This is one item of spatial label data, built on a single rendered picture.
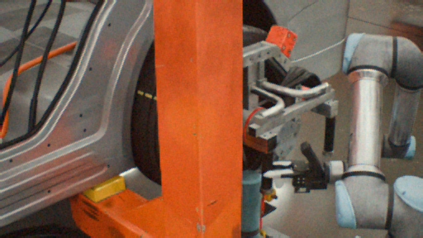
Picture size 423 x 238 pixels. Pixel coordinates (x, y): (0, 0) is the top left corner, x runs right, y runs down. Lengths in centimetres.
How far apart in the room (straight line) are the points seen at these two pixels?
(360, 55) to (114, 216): 95
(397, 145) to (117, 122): 90
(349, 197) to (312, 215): 180
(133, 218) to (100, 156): 24
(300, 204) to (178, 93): 190
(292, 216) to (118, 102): 149
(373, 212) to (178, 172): 54
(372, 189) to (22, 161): 104
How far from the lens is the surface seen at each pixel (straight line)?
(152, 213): 202
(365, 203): 162
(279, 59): 235
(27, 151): 204
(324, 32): 294
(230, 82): 170
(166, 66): 169
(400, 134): 203
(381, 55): 178
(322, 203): 351
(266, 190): 214
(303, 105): 220
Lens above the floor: 187
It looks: 25 degrees down
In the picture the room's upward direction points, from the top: 1 degrees counter-clockwise
